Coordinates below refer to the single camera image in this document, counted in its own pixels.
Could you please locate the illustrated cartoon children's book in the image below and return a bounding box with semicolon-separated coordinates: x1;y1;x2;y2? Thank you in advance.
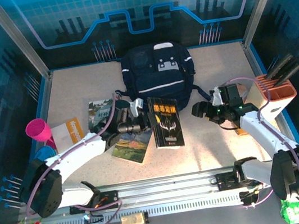
84;97;120;133

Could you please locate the navy blue backpack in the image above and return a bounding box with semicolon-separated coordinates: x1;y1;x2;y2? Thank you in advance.
108;35;212;122

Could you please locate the black book with antlers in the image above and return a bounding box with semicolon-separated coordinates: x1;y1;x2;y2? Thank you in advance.
146;92;187;153

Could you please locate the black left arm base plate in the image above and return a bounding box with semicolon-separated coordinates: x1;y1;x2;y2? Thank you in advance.
67;190;123;216

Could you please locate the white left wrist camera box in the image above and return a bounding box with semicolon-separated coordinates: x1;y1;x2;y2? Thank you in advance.
129;97;147;118

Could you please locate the pink plastic goblet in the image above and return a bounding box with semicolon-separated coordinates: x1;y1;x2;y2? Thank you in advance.
24;116;58;154

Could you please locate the Animal Farm paperback book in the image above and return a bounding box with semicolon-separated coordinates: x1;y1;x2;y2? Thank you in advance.
108;128;158;169

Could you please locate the white orange booklet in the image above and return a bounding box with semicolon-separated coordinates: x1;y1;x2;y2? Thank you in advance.
49;116;87;150

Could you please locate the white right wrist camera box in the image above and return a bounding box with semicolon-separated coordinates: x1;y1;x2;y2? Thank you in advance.
209;86;225;107

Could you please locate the blue globe print cup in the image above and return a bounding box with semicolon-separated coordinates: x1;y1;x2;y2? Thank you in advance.
31;144;58;162

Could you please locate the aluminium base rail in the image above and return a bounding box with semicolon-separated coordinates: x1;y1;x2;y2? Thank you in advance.
15;154;299;224

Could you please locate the white orange knife block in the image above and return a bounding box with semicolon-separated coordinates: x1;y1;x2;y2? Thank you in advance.
240;69;299;128

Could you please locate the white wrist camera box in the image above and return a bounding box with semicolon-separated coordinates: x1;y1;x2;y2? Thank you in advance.
129;97;147;118
209;86;225;107

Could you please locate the black knife handle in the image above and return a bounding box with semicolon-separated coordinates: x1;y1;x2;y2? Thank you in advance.
270;65;299;89
268;57;299;84
260;52;297;81

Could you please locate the aluminium frame post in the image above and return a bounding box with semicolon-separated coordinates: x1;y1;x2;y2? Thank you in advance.
0;0;53;86
235;0;299;48

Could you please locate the small tan box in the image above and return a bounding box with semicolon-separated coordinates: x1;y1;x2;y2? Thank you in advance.
119;211;151;224

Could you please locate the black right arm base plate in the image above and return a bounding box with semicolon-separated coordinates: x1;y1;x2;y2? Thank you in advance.
215;167;264;192

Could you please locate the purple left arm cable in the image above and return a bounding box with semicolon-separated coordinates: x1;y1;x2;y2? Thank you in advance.
9;94;127;224

